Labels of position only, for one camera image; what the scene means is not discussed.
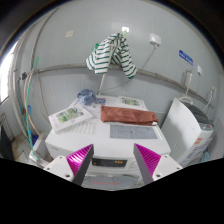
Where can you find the blue wall sign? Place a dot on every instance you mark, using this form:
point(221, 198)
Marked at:
point(186, 57)

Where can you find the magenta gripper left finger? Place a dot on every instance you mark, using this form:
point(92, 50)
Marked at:
point(73, 167)

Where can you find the green white striped shirt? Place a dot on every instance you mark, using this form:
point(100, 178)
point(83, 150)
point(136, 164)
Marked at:
point(113, 50)

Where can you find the grey horizontal wall pipe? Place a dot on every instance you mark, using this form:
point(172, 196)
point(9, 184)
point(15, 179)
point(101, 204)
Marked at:
point(142, 72)

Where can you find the brown folded towel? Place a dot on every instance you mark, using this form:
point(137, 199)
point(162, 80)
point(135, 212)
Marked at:
point(128, 116)

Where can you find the blue crumpled cloth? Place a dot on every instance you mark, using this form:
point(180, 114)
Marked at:
point(86, 97)

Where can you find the white wall power socket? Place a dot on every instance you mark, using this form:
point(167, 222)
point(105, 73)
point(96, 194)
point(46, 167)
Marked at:
point(155, 39)

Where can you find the white illustrated box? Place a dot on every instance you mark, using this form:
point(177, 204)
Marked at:
point(130, 102)
point(69, 117)

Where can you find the white front-load washing machine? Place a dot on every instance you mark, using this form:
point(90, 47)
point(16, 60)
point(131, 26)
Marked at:
point(113, 165)

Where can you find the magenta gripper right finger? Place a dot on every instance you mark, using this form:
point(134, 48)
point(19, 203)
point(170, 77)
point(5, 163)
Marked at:
point(152, 165)

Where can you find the white illustrated box rear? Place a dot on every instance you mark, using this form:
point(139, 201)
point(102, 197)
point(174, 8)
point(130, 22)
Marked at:
point(130, 102)

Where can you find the white top-load washing machine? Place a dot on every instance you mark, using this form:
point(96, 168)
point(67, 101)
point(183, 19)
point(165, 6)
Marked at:
point(187, 130)

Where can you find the white illustrated box left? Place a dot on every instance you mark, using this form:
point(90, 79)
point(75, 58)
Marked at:
point(69, 117)

